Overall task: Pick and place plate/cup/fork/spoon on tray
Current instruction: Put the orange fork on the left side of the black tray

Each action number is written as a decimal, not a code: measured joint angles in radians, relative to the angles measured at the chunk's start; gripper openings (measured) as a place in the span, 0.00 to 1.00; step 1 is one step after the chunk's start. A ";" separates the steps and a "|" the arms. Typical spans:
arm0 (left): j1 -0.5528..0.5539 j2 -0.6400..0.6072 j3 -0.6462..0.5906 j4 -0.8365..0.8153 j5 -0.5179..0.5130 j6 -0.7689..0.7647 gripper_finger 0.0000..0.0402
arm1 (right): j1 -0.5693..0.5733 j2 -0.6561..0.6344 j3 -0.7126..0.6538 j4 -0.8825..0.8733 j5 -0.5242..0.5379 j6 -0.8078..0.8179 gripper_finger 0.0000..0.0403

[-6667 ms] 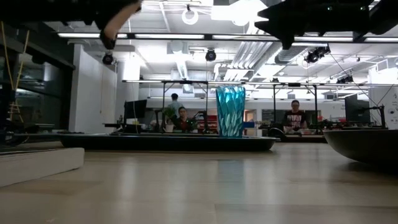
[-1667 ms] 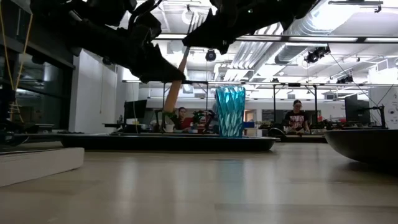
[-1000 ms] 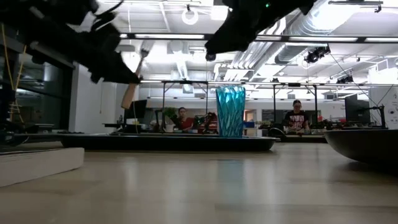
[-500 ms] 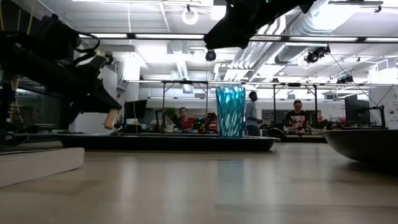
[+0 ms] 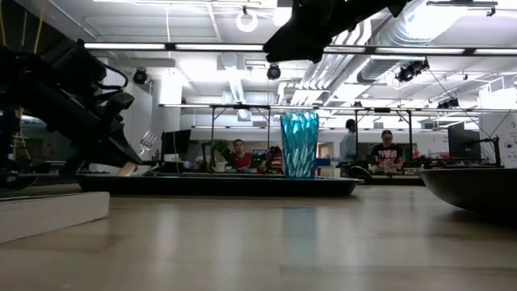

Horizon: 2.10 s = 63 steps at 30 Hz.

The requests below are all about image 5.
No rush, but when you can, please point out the person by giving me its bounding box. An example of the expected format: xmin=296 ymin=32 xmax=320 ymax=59
xmin=370 ymin=129 xmax=405 ymax=175
xmin=338 ymin=118 xmax=359 ymax=177
xmin=230 ymin=138 xmax=254 ymax=171

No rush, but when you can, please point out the white panel with drawings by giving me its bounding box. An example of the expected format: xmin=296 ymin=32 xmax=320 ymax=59
xmin=478 ymin=86 xmax=517 ymax=169

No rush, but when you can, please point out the black camera on boom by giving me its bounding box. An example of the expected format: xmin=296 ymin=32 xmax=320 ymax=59
xmin=437 ymin=96 xmax=460 ymax=110
xmin=395 ymin=59 xmax=431 ymax=84

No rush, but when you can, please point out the black background rig frame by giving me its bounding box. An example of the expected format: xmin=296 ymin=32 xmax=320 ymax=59
xmin=353 ymin=107 xmax=414 ymax=171
xmin=208 ymin=103 xmax=272 ymax=175

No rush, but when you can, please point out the black serving tray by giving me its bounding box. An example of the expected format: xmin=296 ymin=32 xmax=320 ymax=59
xmin=76 ymin=172 xmax=363 ymax=198

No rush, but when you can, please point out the dark round plate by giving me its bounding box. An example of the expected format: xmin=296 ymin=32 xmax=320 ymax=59
xmin=419 ymin=167 xmax=517 ymax=214

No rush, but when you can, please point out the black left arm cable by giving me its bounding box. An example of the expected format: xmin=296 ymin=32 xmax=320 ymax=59
xmin=95 ymin=63 xmax=129 ymax=92

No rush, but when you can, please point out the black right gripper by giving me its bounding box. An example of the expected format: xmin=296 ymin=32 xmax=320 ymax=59
xmin=263 ymin=0 xmax=391 ymax=65

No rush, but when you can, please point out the white base block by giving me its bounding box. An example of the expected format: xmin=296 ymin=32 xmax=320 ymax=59
xmin=0 ymin=191 xmax=111 ymax=244

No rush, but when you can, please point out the red shelf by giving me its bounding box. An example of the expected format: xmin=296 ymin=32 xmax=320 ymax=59
xmin=269 ymin=147 xmax=284 ymax=175

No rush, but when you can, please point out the white hanging ring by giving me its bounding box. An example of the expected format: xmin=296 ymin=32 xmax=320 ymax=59
xmin=235 ymin=6 xmax=259 ymax=34

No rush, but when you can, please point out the teal faceted plastic cup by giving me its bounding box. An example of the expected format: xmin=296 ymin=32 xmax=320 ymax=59
xmin=280 ymin=112 xmax=320 ymax=179

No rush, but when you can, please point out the black table edge rail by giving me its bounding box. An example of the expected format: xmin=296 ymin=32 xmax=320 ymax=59
xmin=361 ymin=174 xmax=425 ymax=187

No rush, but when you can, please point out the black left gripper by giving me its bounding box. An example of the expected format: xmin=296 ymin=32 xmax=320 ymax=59
xmin=72 ymin=92 xmax=144 ymax=168

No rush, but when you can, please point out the black overhead bar with lights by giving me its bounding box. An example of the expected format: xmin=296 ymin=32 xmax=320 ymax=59
xmin=82 ymin=41 xmax=517 ymax=57

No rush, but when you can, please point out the black hanging camera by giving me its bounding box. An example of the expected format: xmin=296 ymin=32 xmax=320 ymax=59
xmin=266 ymin=62 xmax=283 ymax=81
xmin=132 ymin=67 xmax=149 ymax=86

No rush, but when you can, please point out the green potted plant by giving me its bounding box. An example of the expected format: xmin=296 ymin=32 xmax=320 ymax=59
xmin=211 ymin=139 xmax=231 ymax=173

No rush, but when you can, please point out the black computer monitor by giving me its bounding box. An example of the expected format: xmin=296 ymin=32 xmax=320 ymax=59
xmin=447 ymin=122 xmax=482 ymax=163
xmin=160 ymin=129 xmax=192 ymax=162

